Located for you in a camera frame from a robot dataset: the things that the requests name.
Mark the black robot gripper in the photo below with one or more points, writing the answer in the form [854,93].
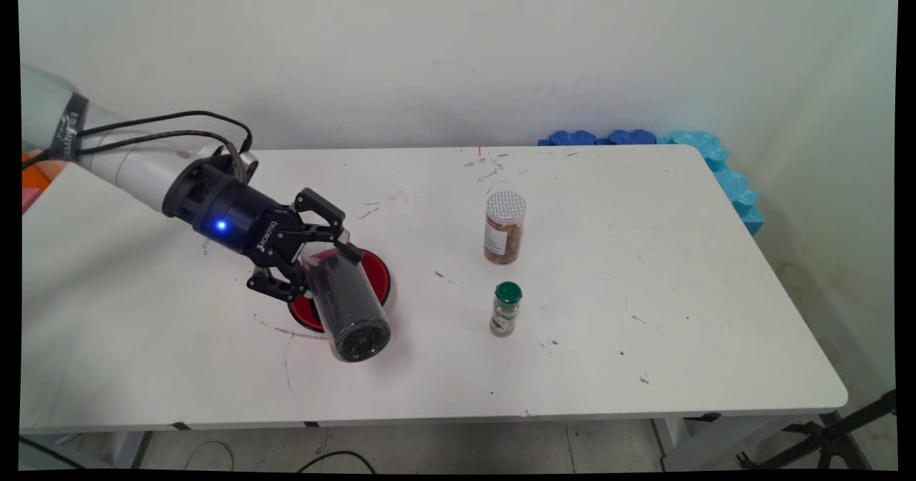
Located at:
[243,216]

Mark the clear jar with black seeds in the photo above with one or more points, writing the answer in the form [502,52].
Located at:
[351,309]

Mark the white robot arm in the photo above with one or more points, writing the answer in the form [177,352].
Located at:
[122,159]

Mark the red bowl black rim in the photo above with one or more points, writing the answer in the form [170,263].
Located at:
[376,273]

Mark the labelled jar of brown nuts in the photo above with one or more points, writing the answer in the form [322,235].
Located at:
[504,234]

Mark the small spice bottle green cap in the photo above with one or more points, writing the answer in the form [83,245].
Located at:
[507,305]

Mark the white table leg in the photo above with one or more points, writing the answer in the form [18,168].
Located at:
[129,449]

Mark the pink foam mat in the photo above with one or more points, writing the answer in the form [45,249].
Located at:
[30,200]

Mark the orange foam mat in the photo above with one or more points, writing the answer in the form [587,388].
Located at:
[34,175]

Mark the dark blue foam piece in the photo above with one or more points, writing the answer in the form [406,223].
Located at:
[631,137]
[569,138]

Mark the light blue foam strip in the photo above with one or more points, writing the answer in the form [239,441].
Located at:
[733,184]

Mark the black tripod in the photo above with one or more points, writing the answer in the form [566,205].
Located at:
[823,438]

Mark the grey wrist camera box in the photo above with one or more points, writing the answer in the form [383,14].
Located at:
[245,160]

